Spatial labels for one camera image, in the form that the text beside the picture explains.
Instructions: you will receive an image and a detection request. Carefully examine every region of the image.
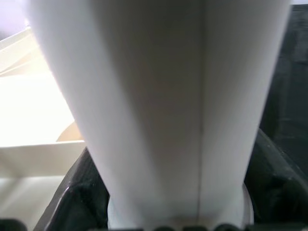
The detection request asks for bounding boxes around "white plastic children table top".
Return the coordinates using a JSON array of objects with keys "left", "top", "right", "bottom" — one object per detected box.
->
[{"left": 0, "top": 26, "right": 86, "bottom": 231}]

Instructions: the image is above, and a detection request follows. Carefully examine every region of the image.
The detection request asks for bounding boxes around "white plastic table leg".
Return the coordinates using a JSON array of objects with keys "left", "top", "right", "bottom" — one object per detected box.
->
[{"left": 26, "top": 0, "right": 293, "bottom": 231}]

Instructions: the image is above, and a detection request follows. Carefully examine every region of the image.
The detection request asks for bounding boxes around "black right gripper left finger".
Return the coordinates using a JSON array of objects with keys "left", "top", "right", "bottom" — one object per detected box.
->
[{"left": 31, "top": 146, "right": 111, "bottom": 231}]

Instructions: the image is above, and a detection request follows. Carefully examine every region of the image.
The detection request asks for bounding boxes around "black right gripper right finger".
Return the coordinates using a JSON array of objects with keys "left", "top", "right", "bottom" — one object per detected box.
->
[{"left": 243, "top": 127, "right": 308, "bottom": 231}]

